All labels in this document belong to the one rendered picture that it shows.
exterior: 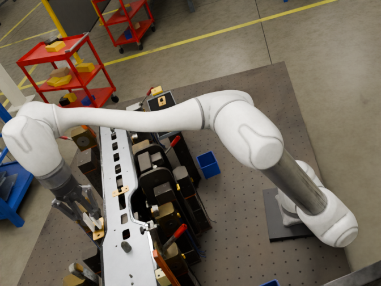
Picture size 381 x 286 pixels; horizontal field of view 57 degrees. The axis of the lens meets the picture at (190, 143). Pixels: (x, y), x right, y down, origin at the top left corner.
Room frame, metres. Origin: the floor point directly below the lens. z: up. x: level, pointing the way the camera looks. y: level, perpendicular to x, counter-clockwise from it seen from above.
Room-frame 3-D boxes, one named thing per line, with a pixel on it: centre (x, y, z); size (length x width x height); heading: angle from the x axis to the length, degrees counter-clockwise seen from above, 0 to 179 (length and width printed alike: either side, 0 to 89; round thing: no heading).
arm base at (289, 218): (1.00, -0.35, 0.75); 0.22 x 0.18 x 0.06; 168
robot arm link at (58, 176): (0.83, 0.39, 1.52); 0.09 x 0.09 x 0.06
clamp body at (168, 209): (0.96, 0.19, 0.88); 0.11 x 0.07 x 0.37; 90
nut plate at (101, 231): (0.83, 0.39, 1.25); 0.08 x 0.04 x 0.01; 1
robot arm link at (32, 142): (0.85, 0.40, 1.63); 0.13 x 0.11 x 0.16; 8
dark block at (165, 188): (1.03, 0.18, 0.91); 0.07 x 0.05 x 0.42; 90
